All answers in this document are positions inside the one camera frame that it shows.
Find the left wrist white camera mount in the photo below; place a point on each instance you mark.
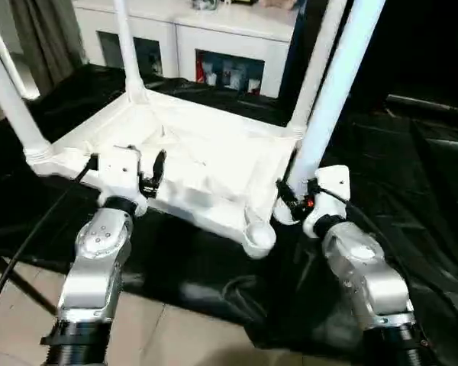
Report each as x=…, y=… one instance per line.
x=118, y=171

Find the black backdrop cloth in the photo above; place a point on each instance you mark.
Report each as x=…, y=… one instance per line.
x=423, y=38

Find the white plastic table top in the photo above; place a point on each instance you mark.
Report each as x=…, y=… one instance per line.
x=213, y=152

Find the white glass-door cabinet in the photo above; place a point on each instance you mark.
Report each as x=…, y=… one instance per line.
x=233, y=34

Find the small red packet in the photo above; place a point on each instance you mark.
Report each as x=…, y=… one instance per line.
x=201, y=70

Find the white plastic table leg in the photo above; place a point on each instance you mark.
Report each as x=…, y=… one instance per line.
x=339, y=76
x=320, y=57
x=11, y=103
x=128, y=45

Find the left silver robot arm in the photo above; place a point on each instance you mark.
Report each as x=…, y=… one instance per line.
x=99, y=248

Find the black shiny mat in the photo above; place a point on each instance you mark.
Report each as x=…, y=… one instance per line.
x=194, y=274

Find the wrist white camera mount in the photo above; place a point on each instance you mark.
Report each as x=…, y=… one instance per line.
x=332, y=183
x=118, y=171

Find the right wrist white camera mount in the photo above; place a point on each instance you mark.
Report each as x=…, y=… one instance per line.
x=332, y=183

